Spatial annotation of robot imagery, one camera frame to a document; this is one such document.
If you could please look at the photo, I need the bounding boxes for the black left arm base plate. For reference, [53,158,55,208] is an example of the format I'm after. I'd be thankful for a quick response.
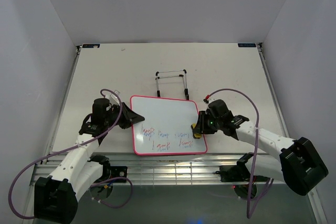
[108,166,128,183]

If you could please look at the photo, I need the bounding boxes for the pink framed whiteboard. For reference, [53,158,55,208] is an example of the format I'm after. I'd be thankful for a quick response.
[130,95,208,156]

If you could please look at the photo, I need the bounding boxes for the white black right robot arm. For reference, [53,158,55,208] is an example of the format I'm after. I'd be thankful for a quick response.
[191,100,329,196]

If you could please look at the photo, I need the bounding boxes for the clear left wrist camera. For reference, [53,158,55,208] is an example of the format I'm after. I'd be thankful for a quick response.
[108,90,120,105]

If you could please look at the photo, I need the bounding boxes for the yellow bone shaped eraser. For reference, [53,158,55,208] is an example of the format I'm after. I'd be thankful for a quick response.
[191,123,203,139]

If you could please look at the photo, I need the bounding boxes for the blue corner label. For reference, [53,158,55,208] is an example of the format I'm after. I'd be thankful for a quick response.
[82,44,100,48]
[238,43,256,48]

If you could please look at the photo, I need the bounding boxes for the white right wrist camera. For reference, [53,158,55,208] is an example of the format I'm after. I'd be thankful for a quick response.
[203,94,214,106]

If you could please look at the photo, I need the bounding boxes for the blue left corner label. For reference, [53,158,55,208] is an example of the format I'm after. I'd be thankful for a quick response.
[82,44,100,48]

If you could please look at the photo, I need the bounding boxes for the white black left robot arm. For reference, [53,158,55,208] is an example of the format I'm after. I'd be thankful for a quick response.
[34,98,145,223]

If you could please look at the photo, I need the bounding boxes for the aluminium table frame rails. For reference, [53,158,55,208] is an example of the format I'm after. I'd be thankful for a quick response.
[22,42,328,224]

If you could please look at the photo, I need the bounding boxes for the blue right corner label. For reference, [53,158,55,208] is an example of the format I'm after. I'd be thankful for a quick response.
[238,43,256,48]

